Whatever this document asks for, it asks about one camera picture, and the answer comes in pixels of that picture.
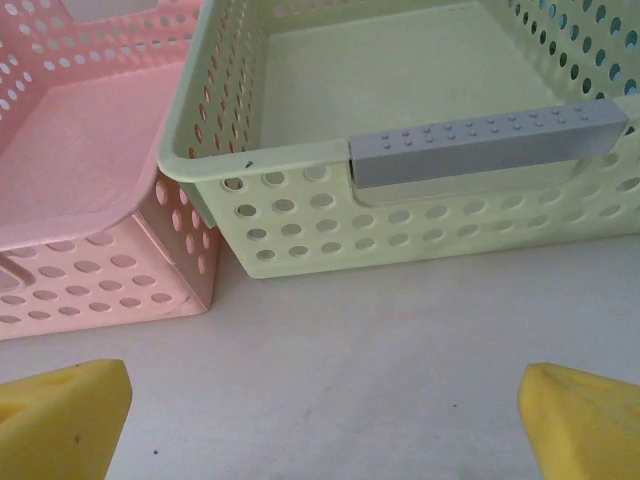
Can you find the green perforated plastic basket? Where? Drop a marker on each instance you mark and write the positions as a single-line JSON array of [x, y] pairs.
[[400, 75]]

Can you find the pink perforated plastic basket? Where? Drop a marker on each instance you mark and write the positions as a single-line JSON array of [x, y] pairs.
[[85, 145]]

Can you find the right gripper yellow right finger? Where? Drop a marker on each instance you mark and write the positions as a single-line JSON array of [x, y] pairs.
[[585, 430]]

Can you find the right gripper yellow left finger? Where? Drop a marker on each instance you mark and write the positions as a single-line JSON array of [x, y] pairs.
[[55, 425]]

